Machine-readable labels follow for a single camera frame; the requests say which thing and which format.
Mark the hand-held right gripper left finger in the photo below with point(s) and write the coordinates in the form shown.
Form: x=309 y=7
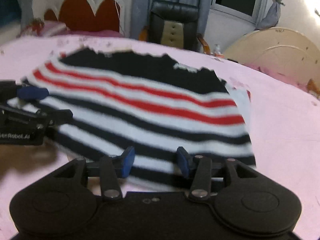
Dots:
x=128 y=161

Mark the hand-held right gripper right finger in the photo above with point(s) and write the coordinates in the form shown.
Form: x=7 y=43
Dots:
x=183 y=161

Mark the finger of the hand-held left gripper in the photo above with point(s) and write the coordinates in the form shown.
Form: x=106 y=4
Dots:
x=58 y=116
x=33 y=93

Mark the striped knit sweater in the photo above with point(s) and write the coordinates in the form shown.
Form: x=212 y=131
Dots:
x=150 y=110

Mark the pink striped pillow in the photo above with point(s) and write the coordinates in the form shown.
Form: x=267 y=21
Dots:
x=55 y=27

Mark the red and white headboard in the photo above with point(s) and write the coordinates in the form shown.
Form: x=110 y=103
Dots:
x=82 y=12

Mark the pink floral bedsheet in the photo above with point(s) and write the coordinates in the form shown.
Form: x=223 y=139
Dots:
x=287 y=142

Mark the small clear bottle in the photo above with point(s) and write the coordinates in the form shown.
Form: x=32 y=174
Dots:
x=217 y=48

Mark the cream arched headboard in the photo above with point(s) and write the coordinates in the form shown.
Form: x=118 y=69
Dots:
x=275 y=55

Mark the black leather office chair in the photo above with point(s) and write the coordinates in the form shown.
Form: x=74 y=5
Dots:
x=175 y=12

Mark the orange plush toy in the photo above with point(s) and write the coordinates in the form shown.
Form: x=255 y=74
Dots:
x=313 y=86

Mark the grey-blue tied curtain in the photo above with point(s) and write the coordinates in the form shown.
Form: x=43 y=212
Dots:
x=273 y=12

